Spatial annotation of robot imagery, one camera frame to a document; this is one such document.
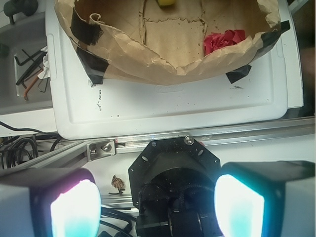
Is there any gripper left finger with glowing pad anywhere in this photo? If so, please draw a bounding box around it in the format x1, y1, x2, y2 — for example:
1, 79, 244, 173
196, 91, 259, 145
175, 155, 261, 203
0, 168, 101, 237

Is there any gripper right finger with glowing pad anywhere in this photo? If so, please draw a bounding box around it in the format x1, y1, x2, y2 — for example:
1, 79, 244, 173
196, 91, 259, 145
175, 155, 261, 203
214, 160, 316, 237

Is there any black hex keys set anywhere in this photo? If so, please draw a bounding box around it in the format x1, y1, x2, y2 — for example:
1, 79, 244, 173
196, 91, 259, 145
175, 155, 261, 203
13, 48, 47, 102

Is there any brown paper bag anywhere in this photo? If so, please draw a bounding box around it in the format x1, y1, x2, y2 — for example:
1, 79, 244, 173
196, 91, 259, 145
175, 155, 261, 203
54, 0, 290, 85

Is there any yellow sponge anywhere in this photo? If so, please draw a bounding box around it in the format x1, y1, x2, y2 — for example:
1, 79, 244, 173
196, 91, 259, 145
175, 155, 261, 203
157, 0, 176, 7

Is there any black cables bundle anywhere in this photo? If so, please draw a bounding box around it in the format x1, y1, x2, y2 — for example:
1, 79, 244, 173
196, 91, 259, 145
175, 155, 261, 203
0, 120, 62, 171

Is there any aluminium extrusion rail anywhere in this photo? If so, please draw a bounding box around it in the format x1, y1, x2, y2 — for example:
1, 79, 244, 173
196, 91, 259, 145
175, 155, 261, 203
0, 116, 316, 171

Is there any silver corner bracket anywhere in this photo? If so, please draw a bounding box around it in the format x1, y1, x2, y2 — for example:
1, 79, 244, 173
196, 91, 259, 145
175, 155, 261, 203
86, 140, 116, 161

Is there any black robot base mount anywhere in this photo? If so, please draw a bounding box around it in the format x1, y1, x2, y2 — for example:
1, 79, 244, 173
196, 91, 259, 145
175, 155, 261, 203
128, 148, 222, 237

